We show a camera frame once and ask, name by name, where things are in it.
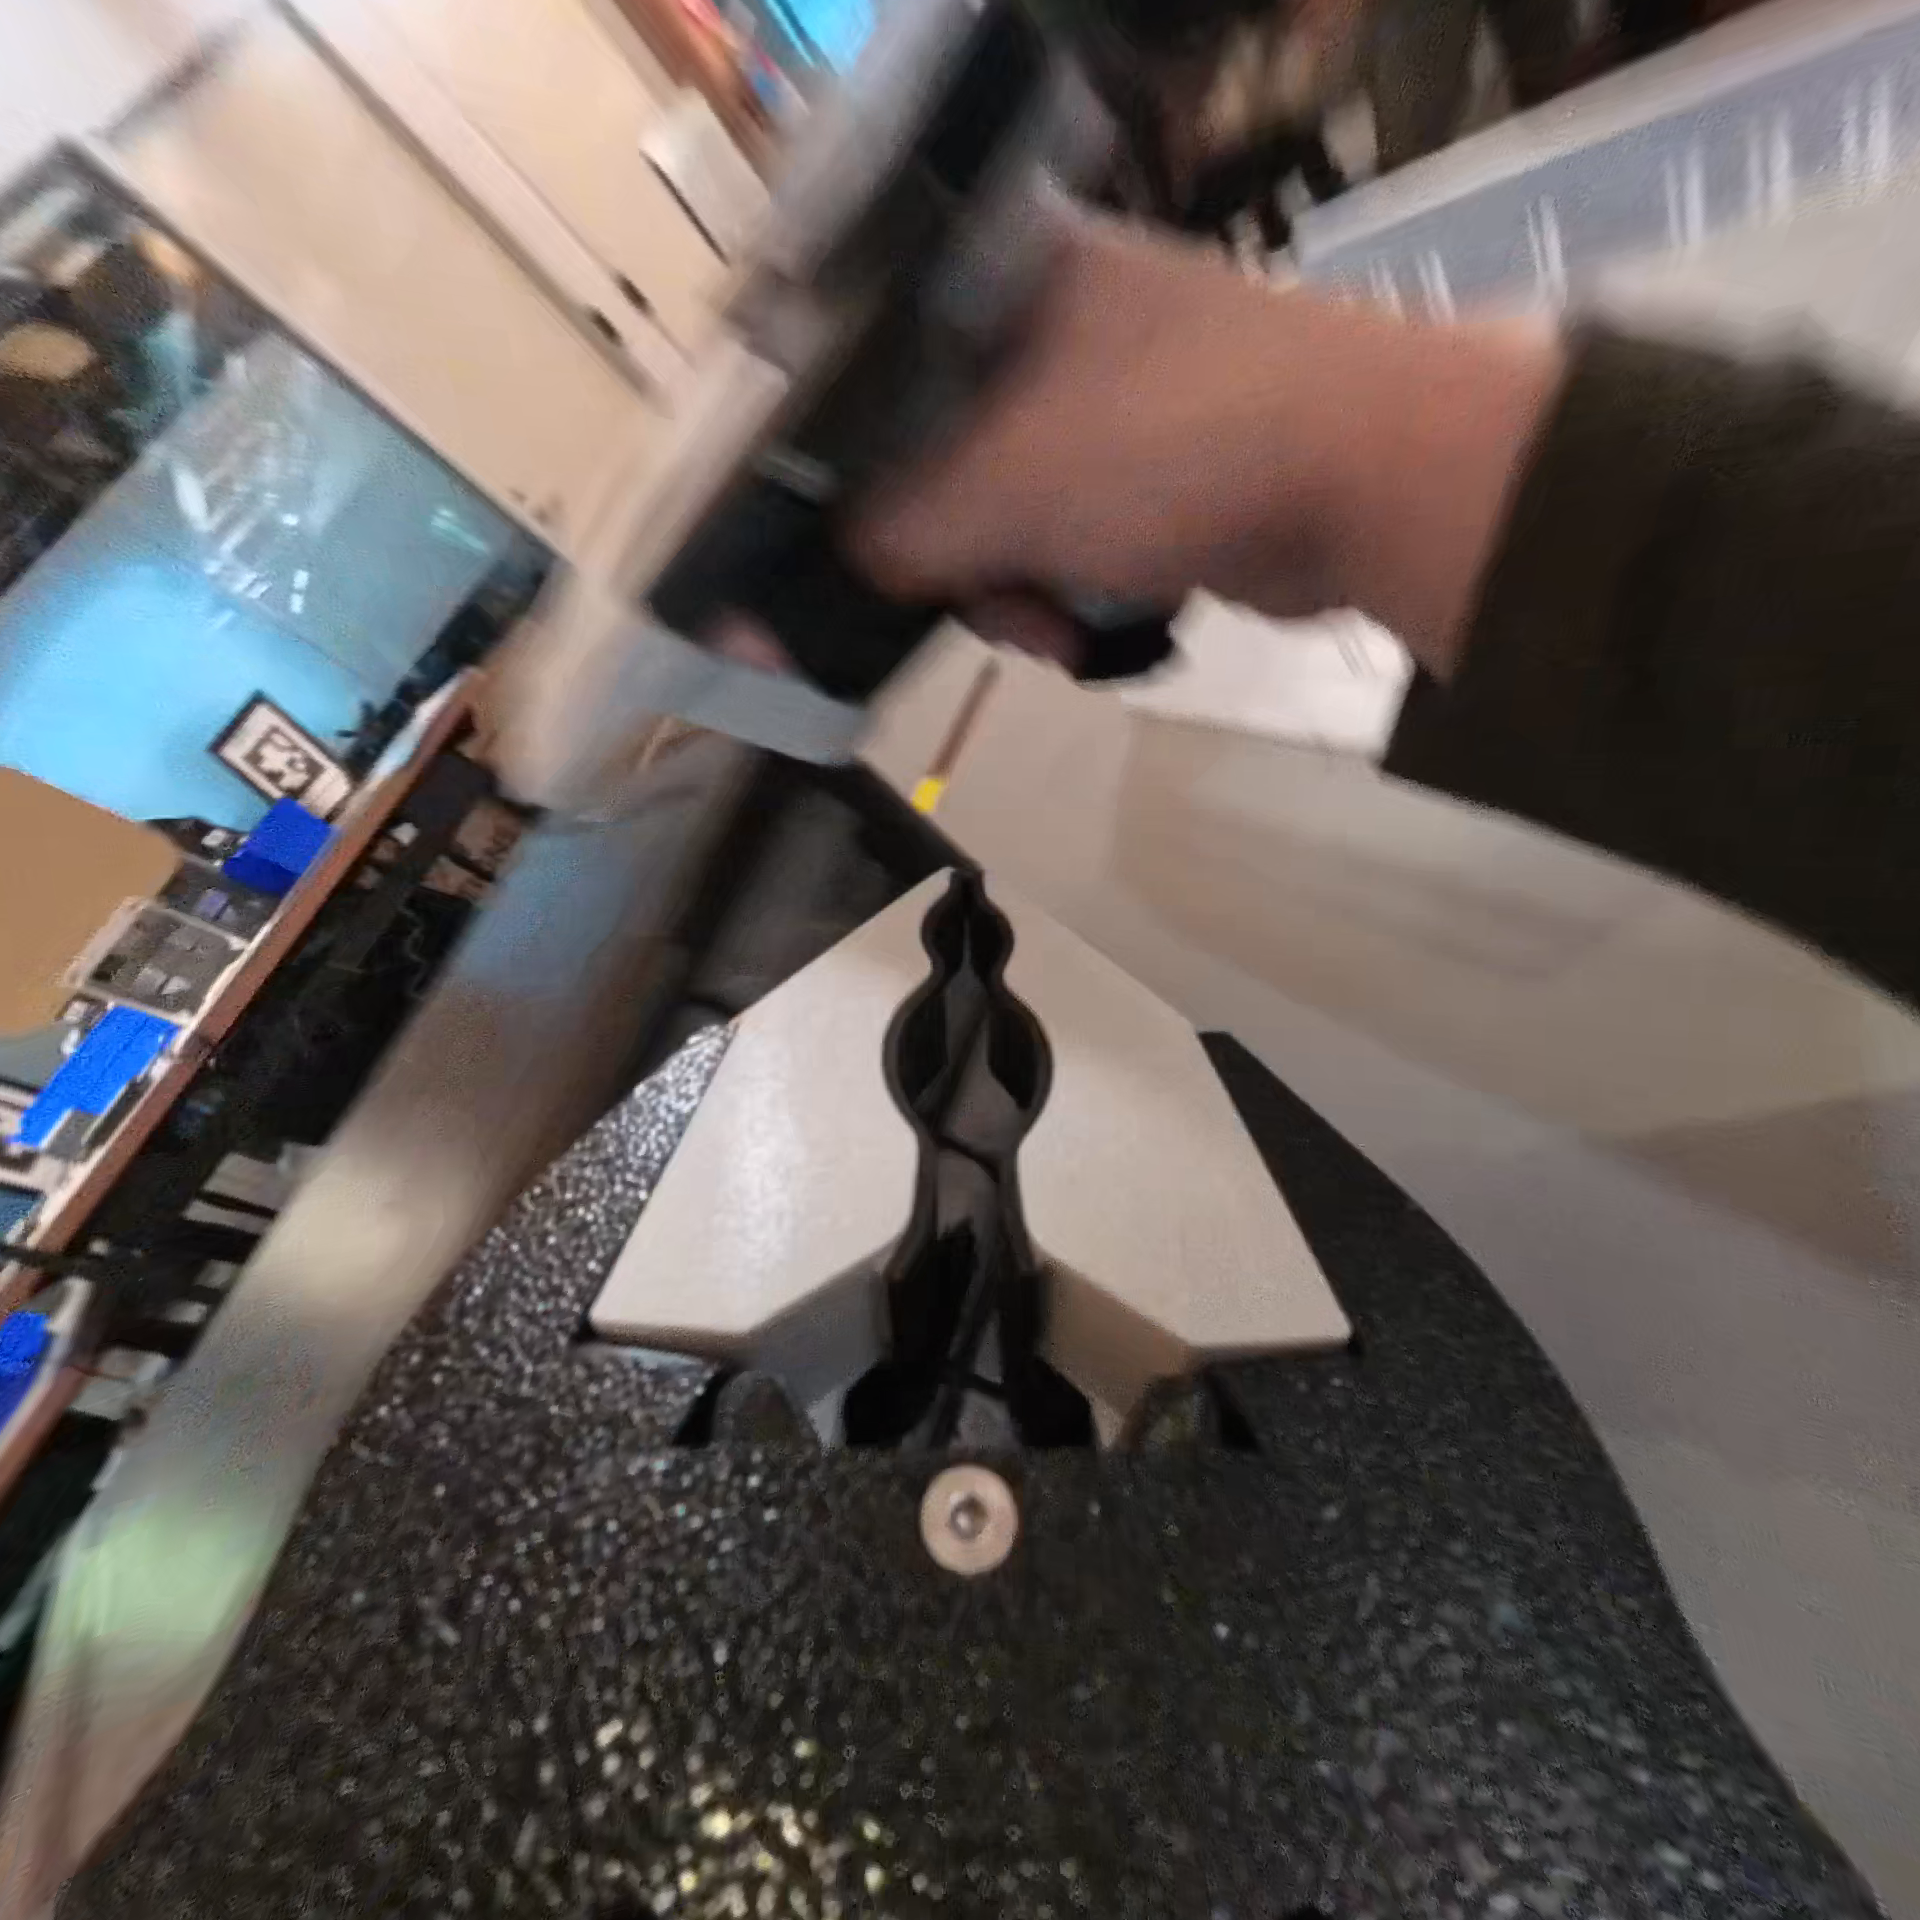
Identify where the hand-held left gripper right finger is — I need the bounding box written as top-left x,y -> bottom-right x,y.
972,870 -> 1354,1451

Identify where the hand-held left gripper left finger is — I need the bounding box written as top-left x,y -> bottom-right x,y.
589,870 -> 980,1448

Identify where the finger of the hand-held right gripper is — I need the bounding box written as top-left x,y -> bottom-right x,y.
597,621 -> 874,772

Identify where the black drawer cabinet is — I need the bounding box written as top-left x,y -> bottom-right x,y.
0,728 -> 996,1920

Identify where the person's right hand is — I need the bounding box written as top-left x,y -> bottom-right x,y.
840,224 -> 1571,681

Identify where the wooden desk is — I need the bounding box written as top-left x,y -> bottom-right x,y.
0,666 -> 502,1502

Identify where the black white tag sign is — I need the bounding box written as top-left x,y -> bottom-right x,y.
207,692 -> 355,823

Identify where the white double door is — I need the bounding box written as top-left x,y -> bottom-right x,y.
276,0 -> 781,570

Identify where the clear acrylic case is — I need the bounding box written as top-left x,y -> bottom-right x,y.
81,898 -> 241,1030

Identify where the pale wooden board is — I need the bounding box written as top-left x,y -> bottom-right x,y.
0,768 -> 185,1043

